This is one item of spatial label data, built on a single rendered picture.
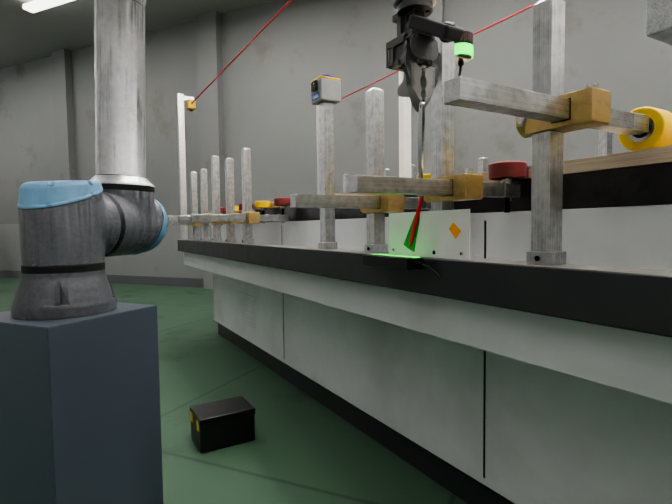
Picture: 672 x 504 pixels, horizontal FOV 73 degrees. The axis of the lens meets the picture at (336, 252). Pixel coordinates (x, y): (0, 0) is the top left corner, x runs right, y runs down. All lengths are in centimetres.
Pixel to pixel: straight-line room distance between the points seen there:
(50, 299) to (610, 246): 108
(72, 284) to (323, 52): 491
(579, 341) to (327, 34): 516
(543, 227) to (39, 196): 92
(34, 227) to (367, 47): 474
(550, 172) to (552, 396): 53
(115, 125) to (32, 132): 778
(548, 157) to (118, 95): 92
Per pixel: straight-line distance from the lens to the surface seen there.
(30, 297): 105
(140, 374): 109
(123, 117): 120
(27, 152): 904
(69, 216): 103
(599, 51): 507
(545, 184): 84
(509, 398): 123
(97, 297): 104
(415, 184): 90
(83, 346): 99
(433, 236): 100
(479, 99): 67
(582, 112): 81
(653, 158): 100
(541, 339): 88
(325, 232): 141
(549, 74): 87
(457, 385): 134
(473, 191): 96
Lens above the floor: 77
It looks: 3 degrees down
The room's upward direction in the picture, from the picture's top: 1 degrees counter-clockwise
